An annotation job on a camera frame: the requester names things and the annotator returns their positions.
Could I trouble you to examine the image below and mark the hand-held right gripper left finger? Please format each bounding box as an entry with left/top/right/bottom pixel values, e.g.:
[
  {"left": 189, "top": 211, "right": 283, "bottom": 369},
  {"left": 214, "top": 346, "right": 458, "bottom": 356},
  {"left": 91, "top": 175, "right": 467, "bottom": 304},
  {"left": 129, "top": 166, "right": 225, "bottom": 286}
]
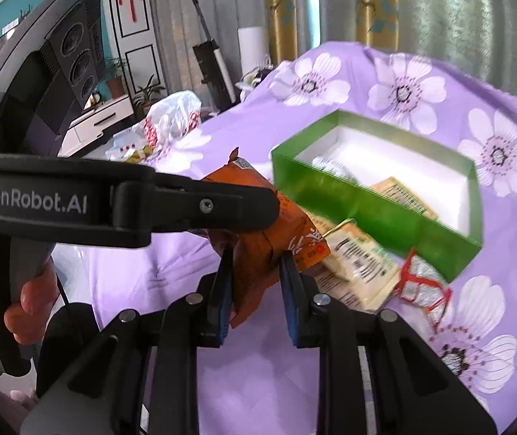
[{"left": 36, "top": 248, "right": 234, "bottom": 435}]

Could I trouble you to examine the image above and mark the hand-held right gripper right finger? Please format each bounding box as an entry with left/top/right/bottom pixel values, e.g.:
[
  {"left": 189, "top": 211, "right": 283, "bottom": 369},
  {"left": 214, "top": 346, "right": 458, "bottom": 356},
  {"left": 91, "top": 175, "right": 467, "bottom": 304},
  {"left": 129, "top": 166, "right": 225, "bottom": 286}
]
[{"left": 280, "top": 250, "right": 499, "bottom": 435}]

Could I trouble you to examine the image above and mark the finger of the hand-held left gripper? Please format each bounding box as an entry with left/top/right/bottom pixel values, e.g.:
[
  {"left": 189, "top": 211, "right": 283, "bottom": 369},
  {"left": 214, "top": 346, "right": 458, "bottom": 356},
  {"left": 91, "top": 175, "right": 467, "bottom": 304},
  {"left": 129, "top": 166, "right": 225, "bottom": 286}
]
[{"left": 108, "top": 176, "right": 281, "bottom": 249}]

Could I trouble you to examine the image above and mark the orange snack packet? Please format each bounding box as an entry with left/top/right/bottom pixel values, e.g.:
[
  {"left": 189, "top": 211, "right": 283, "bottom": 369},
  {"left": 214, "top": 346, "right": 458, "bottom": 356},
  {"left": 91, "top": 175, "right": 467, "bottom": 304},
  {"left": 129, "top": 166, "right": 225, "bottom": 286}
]
[{"left": 201, "top": 147, "right": 329, "bottom": 329}]

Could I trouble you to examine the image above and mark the green cardboard box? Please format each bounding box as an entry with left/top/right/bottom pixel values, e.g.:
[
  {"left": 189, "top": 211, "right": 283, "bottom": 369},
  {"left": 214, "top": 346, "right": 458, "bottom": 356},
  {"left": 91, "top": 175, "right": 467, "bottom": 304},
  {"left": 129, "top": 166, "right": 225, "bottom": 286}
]
[{"left": 271, "top": 109, "right": 483, "bottom": 284}]

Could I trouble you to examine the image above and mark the person's left hand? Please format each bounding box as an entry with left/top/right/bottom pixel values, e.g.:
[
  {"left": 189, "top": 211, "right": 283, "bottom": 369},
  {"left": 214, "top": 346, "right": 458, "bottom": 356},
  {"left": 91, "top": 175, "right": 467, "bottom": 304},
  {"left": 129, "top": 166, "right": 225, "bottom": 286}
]
[{"left": 0, "top": 254, "right": 58, "bottom": 345}]

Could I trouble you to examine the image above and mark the pale yellow barcode snack packet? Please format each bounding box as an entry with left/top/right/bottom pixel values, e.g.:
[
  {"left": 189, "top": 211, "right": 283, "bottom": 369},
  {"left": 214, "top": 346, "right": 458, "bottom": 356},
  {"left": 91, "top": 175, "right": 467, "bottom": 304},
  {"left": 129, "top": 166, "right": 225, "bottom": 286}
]
[{"left": 322, "top": 218, "right": 402, "bottom": 282}]

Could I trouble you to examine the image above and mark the white TV cabinet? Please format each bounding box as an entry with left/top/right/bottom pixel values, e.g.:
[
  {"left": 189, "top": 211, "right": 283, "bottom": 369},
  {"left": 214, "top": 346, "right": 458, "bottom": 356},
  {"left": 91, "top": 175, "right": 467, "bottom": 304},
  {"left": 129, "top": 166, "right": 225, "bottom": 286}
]
[{"left": 61, "top": 94, "right": 134, "bottom": 157}]

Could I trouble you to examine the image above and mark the white red plastic bag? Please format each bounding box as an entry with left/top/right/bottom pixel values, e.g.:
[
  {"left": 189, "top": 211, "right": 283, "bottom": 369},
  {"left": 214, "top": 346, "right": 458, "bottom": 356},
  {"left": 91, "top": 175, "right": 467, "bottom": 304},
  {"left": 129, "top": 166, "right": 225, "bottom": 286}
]
[{"left": 106, "top": 91, "right": 202, "bottom": 164}]

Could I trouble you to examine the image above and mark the red and white snack packet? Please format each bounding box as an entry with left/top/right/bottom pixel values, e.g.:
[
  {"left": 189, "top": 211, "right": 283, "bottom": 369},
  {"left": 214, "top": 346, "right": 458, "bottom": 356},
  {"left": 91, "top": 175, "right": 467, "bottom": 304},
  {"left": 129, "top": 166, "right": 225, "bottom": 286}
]
[{"left": 394, "top": 248, "right": 452, "bottom": 331}]

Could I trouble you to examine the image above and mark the green leafy houseplant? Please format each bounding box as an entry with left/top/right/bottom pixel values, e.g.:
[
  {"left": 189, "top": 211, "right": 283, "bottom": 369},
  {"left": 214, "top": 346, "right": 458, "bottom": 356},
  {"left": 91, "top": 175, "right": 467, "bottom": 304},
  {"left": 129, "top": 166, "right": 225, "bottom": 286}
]
[{"left": 134, "top": 75, "right": 166, "bottom": 116}]

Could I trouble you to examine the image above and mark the black upright vacuum cleaner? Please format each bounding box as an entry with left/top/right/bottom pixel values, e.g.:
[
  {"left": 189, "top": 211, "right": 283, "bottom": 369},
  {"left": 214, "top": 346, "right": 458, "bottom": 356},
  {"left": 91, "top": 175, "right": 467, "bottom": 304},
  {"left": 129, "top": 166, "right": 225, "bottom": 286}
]
[{"left": 172, "top": 0, "right": 236, "bottom": 112}]

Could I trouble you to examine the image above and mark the cream printed snack packet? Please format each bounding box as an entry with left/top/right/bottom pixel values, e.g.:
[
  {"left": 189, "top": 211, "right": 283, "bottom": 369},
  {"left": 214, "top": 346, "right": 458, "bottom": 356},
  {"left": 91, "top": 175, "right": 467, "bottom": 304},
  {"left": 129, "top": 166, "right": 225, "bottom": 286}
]
[{"left": 371, "top": 177, "right": 440, "bottom": 220}]

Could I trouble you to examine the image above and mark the white air purifier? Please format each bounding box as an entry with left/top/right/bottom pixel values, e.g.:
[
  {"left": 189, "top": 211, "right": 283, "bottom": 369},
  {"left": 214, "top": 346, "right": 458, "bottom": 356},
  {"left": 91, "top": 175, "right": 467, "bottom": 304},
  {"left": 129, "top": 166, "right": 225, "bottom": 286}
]
[{"left": 237, "top": 27, "right": 270, "bottom": 84}]

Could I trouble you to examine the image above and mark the grey sheer curtain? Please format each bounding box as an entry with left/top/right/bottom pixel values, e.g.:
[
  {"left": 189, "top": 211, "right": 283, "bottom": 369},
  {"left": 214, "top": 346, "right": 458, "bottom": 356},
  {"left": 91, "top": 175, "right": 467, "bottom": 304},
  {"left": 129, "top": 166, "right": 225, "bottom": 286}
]
[
  {"left": 394, "top": 0, "right": 517, "bottom": 114},
  {"left": 147, "top": 0, "right": 263, "bottom": 114}
]

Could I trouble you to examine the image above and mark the yellow patterned curtain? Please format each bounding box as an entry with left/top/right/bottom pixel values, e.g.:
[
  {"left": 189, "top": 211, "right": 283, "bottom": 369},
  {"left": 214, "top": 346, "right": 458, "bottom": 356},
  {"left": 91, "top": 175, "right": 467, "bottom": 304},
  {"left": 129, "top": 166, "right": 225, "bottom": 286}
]
[
  {"left": 353, "top": 0, "right": 397, "bottom": 48},
  {"left": 260, "top": 0, "right": 298, "bottom": 64}
]

